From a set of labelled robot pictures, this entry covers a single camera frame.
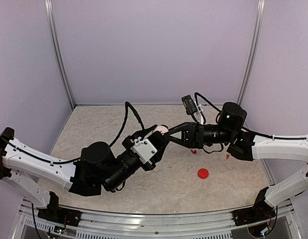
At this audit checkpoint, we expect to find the front aluminium rail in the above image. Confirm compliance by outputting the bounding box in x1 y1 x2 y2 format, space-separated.
10 200 252 239

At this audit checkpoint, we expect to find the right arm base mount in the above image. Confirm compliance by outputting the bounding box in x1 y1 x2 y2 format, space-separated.
232 205 276 226

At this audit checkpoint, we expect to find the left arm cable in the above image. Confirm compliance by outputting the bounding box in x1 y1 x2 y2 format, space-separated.
109 101 147 147

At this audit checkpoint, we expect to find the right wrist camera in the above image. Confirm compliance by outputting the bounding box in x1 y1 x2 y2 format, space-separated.
181 95 206 125

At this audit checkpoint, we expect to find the right aluminium frame post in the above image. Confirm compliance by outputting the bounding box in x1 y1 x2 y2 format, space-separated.
237 0 266 106

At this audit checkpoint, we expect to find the aluminium frame post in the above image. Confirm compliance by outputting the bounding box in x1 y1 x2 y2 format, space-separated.
237 0 266 106
44 0 76 110

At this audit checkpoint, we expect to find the pink round lid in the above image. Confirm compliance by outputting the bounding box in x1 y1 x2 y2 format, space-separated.
153 125 168 134

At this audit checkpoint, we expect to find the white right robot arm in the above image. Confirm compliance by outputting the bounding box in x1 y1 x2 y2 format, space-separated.
165 102 308 221

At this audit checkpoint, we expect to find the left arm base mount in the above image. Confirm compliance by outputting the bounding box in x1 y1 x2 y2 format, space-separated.
38 207 82 227

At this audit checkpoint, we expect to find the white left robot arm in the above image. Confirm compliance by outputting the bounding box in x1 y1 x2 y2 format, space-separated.
0 125 168 222

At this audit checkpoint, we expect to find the left aluminium frame post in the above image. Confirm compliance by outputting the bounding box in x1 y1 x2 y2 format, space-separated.
44 0 76 110

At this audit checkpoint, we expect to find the red round object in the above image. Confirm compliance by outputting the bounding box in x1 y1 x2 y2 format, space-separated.
197 168 209 179

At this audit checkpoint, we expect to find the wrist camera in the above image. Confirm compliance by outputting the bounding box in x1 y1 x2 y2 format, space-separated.
132 137 157 164
181 95 206 125

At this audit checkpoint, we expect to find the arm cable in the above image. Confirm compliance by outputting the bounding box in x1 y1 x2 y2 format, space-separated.
193 92 308 140
109 101 147 147

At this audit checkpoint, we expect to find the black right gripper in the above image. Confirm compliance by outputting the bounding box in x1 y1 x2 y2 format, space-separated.
162 122 235 149

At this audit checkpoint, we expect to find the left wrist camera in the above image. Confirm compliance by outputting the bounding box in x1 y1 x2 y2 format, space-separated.
132 137 157 164

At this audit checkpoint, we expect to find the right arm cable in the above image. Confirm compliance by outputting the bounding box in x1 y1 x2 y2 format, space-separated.
193 92 308 140

